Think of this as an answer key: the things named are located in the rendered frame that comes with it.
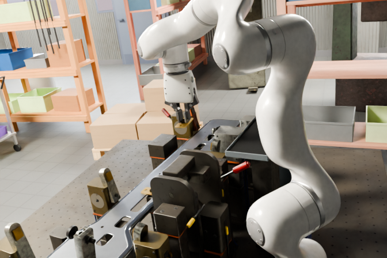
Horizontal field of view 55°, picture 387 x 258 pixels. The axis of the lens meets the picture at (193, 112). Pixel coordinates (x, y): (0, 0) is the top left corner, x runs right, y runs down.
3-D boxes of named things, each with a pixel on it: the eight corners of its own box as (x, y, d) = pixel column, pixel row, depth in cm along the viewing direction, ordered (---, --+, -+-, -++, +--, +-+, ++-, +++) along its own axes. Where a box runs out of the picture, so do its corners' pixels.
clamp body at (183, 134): (182, 172, 205) (173, 110, 193) (204, 175, 199) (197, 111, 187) (174, 180, 198) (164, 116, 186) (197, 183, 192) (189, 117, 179)
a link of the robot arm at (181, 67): (194, 57, 120) (195, 67, 121) (169, 59, 124) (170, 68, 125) (184, 64, 113) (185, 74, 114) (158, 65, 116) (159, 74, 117)
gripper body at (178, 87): (195, 64, 121) (199, 97, 124) (167, 65, 124) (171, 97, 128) (187, 70, 114) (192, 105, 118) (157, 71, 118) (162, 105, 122)
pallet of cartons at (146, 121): (214, 132, 433) (208, 76, 412) (182, 169, 357) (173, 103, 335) (128, 127, 481) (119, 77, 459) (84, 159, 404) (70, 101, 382)
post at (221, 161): (224, 251, 142) (213, 156, 128) (236, 254, 139) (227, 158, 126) (219, 260, 137) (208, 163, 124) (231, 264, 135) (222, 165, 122)
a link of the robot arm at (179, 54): (166, 66, 113) (193, 60, 117) (160, 22, 109) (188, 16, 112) (156, 63, 120) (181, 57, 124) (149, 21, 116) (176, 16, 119)
